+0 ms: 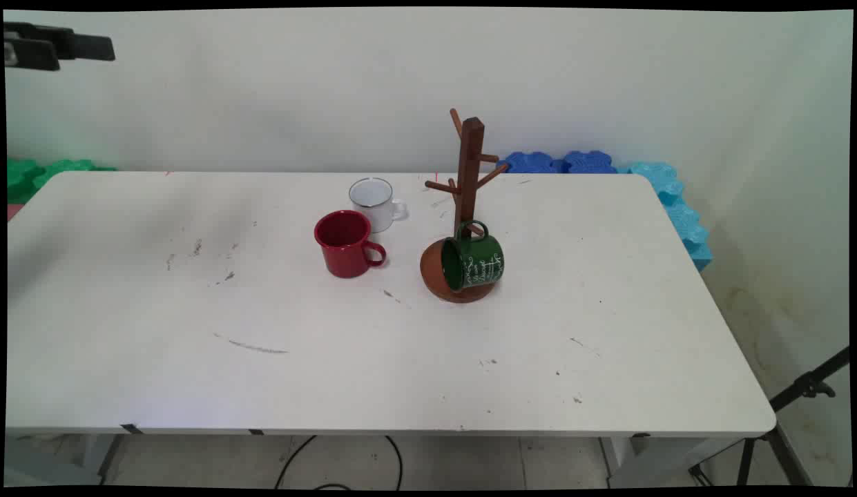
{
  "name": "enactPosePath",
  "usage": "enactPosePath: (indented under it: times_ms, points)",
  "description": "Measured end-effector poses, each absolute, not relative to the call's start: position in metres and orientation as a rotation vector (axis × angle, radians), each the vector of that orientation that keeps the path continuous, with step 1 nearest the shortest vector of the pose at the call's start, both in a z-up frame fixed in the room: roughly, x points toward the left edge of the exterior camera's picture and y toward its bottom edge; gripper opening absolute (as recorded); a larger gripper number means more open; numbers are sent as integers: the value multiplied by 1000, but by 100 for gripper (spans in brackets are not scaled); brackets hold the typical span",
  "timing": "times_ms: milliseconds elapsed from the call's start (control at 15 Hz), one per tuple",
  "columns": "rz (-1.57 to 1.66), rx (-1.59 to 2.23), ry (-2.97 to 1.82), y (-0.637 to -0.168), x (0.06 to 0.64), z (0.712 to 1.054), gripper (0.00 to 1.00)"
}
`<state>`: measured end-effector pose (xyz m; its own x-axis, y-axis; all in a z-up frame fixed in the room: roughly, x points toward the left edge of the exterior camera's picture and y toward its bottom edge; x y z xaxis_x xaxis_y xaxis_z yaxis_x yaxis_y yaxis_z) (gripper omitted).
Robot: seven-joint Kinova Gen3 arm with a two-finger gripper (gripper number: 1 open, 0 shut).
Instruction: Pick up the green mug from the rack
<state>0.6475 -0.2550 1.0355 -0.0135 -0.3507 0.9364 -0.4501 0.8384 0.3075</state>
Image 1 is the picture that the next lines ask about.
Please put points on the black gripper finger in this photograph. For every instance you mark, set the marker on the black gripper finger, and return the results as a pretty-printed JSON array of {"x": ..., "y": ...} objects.
[
  {"x": 38, "y": 56},
  {"x": 76, "y": 45}
]

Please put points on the green enamel mug white print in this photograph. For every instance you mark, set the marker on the green enamel mug white print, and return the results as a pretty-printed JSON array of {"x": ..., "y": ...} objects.
[{"x": 478, "y": 262}]

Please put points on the green foam tile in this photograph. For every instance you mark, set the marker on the green foam tile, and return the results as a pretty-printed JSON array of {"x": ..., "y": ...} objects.
[{"x": 31, "y": 176}]

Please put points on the red enamel mug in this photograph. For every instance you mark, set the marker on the red enamel mug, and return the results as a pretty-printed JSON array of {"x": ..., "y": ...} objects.
[{"x": 343, "y": 247}]

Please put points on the grey table leg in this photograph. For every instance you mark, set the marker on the grey table leg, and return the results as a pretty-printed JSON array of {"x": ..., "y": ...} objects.
[{"x": 109, "y": 455}]

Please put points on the brown wooden mug tree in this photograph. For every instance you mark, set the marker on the brown wooden mug tree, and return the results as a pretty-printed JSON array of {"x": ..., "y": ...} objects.
[{"x": 467, "y": 172}]

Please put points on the dark blue foam tile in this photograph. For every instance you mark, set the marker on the dark blue foam tile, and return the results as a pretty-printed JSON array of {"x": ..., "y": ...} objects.
[
  {"x": 588, "y": 162},
  {"x": 532, "y": 163}
]

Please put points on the light blue foam tile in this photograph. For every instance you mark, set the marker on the light blue foam tile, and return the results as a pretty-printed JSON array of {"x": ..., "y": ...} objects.
[{"x": 680, "y": 207}]

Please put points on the black tripod stand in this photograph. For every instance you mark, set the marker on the black tripod stand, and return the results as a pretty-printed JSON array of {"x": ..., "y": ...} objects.
[{"x": 787, "y": 414}]

